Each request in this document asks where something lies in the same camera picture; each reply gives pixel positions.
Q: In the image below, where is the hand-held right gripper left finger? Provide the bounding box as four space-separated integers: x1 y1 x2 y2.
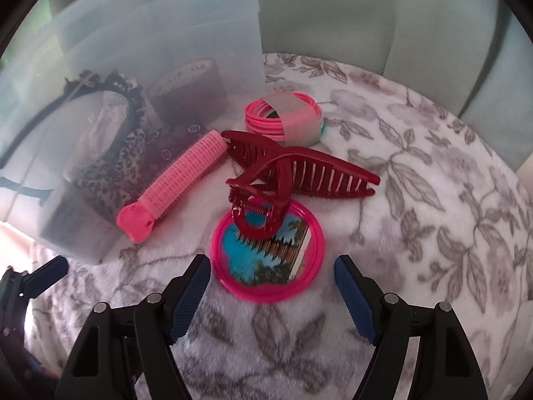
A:
54 253 212 400

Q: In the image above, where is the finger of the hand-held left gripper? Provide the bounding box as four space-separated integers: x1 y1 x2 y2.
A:
20 256 69 298

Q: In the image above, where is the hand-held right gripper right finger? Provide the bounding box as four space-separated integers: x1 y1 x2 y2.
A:
334 254 489 400

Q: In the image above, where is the pink round mirror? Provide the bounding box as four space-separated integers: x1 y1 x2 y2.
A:
210 199 326 304

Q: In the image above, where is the spotted fabric scrunchie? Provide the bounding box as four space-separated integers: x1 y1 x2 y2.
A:
72 128 147 222

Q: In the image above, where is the black lace headband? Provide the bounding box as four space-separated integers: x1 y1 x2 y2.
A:
0 69 150 208

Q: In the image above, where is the brown tape roll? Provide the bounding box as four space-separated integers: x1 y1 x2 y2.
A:
145 57 231 125

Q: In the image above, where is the translucent plastic storage box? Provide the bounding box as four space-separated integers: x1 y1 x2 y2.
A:
0 0 268 266

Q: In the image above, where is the pink hair roller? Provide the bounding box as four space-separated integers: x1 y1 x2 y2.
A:
116 129 230 245

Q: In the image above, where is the red hair claw clip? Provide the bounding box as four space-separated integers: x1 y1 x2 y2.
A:
220 130 382 241

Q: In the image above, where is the dark dotted hair accessory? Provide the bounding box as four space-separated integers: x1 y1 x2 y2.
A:
144 123 212 172

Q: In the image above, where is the pale green curtain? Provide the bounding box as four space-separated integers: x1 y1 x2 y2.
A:
253 0 533 172

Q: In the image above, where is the bundle of pink hair ties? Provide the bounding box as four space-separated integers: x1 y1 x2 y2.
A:
244 91 328 145

